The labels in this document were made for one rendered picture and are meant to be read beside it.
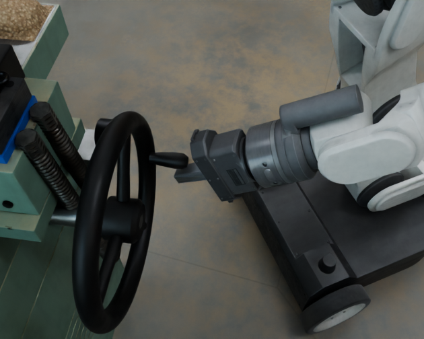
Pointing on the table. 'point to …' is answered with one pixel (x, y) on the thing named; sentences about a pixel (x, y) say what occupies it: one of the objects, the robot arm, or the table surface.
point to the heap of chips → (15, 19)
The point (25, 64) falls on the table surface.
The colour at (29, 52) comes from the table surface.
